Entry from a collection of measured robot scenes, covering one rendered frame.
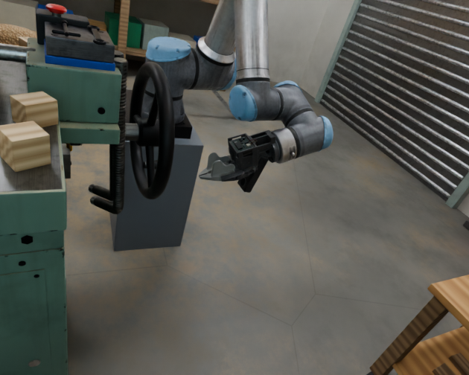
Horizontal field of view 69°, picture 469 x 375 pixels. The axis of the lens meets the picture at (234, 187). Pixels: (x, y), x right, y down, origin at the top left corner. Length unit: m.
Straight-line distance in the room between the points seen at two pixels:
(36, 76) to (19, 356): 0.53
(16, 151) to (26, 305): 0.35
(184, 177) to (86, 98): 0.83
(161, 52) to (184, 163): 0.41
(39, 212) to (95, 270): 1.10
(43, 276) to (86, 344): 0.71
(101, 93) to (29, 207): 0.26
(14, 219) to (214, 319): 1.09
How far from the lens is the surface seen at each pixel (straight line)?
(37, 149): 0.45
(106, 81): 0.61
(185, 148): 1.31
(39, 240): 0.60
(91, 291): 1.46
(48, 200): 0.43
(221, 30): 1.27
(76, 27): 0.67
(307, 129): 0.92
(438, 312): 1.24
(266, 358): 1.41
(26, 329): 0.77
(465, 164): 3.21
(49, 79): 0.61
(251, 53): 0.91
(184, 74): 1.28
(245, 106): 0.88
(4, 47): 0.66
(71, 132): 0.62
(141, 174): 0.83
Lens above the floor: 1.15
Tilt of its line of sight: 32 degrees down
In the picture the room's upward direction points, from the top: 17 degrees clockwise
